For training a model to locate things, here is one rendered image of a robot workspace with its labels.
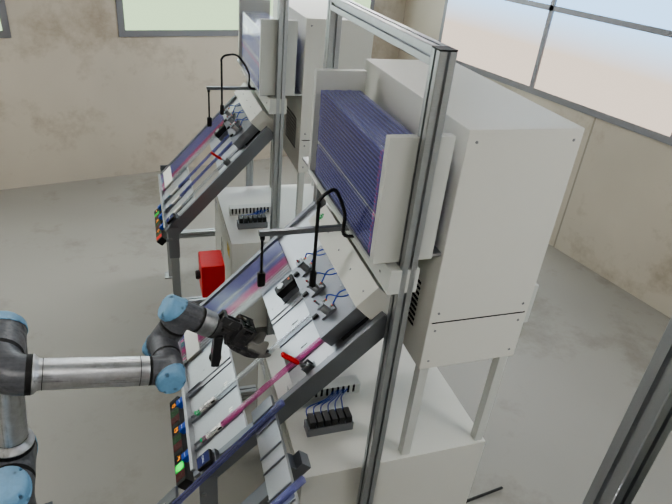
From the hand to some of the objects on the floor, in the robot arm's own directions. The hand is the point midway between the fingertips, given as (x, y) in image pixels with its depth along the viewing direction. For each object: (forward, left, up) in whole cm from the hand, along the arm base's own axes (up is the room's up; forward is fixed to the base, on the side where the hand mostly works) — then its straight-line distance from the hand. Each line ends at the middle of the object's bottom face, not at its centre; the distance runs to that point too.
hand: (264, 353), depth 173 cm
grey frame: (+8, +12, -95) cm, 96 cm away
